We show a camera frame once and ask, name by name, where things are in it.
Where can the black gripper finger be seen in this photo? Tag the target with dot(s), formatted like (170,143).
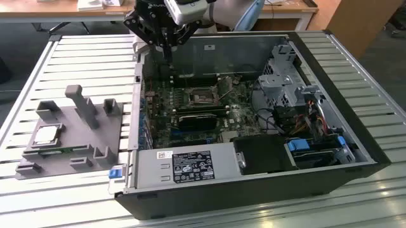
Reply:
(136,26)
(190,33)

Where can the silver CPU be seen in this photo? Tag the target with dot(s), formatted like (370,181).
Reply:
(47,135)

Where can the CPU socket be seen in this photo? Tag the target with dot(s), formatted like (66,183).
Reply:
(199,97)

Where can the white box with blue print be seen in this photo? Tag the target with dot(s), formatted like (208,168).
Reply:
(114,2)

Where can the plain white box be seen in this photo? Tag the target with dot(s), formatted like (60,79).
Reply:
(90,6)

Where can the black RAM slot bank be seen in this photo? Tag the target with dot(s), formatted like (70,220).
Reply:
(199,82)
(196,111)

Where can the round coin battery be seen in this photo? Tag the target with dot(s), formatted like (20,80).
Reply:
(237,81)

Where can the thin metal locking lever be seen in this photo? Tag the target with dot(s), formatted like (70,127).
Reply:
(227,93)

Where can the wooden desk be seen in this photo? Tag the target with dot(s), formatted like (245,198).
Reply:
(31,12)

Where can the silver metal drive cage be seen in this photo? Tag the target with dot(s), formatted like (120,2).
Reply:
(275,80)

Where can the green motherboard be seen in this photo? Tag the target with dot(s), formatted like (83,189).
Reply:
(241,114)

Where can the black graphics card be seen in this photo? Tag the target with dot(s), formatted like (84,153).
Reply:
(196,123)

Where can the small silver heatsink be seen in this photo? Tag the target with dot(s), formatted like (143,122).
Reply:
(229,135)

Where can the grey parts rack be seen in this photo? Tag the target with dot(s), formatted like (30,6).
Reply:
(72,133)

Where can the wooden cabinet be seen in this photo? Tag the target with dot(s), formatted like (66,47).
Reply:
(358,23)

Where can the black plastic shroud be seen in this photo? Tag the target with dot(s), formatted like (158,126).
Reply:
(263,152)

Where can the green RAM stick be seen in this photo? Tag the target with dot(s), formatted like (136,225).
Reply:
(67,150)

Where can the silver power supply unit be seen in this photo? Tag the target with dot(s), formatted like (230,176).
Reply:
(148,166)

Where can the blue disk carrier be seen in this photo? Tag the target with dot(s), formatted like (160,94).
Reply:
(298,145)

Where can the blue case latch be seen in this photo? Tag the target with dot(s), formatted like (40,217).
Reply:
(115,173)

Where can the black office chair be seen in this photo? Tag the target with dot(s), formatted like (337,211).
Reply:
(399,23)

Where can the black PC case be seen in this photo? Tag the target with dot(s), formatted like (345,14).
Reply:
(254,199)

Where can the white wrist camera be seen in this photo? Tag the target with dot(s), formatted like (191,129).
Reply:
(190,12)

